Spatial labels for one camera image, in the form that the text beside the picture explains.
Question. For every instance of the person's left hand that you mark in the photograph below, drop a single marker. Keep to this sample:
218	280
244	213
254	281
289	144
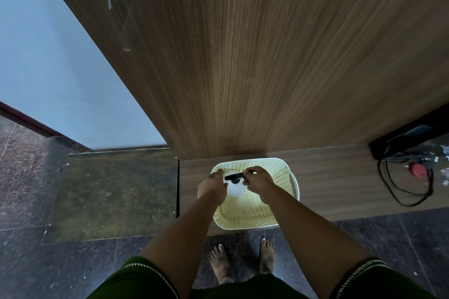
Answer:
210	191

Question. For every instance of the person's right hand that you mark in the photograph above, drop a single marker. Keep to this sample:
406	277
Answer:
261	184

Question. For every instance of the person's right fingers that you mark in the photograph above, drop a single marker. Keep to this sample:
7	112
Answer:
251	179

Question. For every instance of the person's left fingers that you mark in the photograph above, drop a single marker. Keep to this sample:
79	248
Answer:
220	176

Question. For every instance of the person's left forearm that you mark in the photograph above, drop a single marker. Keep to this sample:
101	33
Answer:
182	239

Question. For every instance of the person's right forearm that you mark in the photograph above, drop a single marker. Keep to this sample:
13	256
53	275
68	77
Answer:
308	239

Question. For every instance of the white round object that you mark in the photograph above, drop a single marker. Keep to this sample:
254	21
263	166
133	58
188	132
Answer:
236	190

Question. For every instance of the cream plastic perforated basket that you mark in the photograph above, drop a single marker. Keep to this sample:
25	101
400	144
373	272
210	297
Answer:
280	176

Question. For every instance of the person's right foot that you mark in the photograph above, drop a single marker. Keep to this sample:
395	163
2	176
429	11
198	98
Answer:
267	255

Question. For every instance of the person's foot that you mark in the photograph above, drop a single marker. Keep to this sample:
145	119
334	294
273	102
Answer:
267	255
219	262

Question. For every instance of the person's left foot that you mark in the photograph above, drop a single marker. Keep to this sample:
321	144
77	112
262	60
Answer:
219	262

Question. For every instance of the dark green garment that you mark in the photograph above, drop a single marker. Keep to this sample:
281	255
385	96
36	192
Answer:
147	281

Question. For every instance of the brown wooden cabinet panel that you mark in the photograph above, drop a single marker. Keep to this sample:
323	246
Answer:
266	49

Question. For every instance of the black flat device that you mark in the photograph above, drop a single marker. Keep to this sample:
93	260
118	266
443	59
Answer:
403	139

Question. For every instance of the red round cap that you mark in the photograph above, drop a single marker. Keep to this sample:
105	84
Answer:
417	169

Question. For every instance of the dark red skirting board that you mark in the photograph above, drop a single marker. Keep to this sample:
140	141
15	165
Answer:
31	123

